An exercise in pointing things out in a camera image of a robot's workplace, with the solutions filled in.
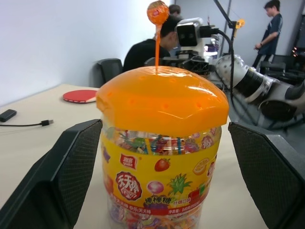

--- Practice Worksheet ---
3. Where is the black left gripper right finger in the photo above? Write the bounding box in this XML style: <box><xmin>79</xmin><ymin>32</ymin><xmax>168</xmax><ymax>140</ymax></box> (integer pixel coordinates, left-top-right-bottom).
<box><xmin>228</xmin><ymin>121</ymin><xmax>305</xmax><ymax>229</ymax></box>

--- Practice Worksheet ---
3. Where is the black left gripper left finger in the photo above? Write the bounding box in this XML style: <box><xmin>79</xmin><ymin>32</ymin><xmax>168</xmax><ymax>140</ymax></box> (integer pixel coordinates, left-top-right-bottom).
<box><xmin>0</xmin><ymin>118</ymin><xmax>103</xmax><ymax>229</ymax></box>

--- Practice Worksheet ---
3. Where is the orange plastic jar lid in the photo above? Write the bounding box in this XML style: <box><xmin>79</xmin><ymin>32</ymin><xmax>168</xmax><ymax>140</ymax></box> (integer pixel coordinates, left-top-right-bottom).
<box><xmin>95</xmin><ymin>65</ymin><xmax>230</xmax><ymax>133</ymax></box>

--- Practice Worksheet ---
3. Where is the clear lollipop jar yellow label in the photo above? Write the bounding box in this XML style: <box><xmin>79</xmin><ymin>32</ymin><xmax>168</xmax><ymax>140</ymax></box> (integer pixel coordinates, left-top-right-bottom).
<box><xmin>99</xmin><ymin>118</ymin><xmax>223</xmax><ymax>229</ymax></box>

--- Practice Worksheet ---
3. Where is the seated person black shirt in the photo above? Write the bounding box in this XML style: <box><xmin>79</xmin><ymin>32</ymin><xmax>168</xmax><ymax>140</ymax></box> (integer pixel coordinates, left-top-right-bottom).
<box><xmin>122</xmin><ymin>14</ymin><xmax>181</xmax><ymax>73</ymax></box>

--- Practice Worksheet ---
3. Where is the person with dark hair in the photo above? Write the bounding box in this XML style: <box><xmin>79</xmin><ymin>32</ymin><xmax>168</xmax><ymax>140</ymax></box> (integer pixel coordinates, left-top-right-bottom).
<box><xmin>168</xmin><ymin>4</ymin><xmax>184</xmax><ymax>21</ymax></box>

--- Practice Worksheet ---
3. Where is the orange wrapped lollipop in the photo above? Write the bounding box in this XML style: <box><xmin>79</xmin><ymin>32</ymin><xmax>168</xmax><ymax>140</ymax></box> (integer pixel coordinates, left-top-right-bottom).
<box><xmin>146</xmin><ymin>0</ymin><xmax>170</xmax><ymax>72</ymax></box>

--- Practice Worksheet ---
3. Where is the black pole with yellow joint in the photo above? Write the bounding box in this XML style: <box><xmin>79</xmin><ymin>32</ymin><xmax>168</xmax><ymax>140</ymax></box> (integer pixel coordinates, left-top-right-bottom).
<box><xmin>213</xmin><ymin>0</ymin><xmax>246</xmax><ymax>39</ymax></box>

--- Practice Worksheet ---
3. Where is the small black device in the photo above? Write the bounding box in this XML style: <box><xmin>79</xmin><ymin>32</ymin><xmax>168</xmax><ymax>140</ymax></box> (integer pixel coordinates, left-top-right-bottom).
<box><xmin>0</xmin><ymin>109</ymin><xmax>18</xmax><ymax>123</ymax></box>

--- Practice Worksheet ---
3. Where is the standing person dark t-shirt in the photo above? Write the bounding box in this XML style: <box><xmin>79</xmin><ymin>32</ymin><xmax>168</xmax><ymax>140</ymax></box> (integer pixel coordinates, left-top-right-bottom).
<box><xmin>252</xmin><ymin>0</ymin><xmax>285</xmax><ymax>69</ymax></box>

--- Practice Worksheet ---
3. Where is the red table tennis paddle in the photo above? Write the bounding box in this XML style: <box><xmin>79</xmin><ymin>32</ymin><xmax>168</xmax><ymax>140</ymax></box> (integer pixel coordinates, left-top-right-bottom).
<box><xmin>62</xmin><ymin>89</ymin><xmax>100</xmax><ymax>104</ymax></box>

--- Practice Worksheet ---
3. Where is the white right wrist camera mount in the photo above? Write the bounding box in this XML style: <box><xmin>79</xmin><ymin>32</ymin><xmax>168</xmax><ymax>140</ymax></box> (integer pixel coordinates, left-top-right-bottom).
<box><xmin>175</xmin><ymin>17</ymin><xmax>206</xmax><ymax>53</ymax></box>

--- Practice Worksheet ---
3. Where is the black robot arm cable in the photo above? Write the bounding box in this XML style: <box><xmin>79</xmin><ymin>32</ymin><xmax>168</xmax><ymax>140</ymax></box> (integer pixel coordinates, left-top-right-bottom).
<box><xmin>205</xmin><ymin>29</ymin><xmax>237</xmax><ymax>96</ymax></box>

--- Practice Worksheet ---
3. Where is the black USB cable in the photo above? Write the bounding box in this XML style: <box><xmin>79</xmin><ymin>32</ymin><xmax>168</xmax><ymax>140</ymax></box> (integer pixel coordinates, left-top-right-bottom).
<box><xmin>0</xmin><ymin>119</ymin><xmax>54</xmax><ymax>128</ymax></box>

